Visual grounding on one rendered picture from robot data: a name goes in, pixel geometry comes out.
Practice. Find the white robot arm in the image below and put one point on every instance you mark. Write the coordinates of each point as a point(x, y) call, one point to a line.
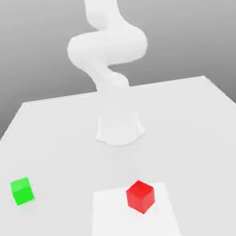
point(107, 47)

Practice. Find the small red cube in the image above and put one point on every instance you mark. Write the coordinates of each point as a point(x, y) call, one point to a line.
point(140, 197)

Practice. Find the small green cube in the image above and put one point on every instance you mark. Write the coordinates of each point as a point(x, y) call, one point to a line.
point(22, 192)

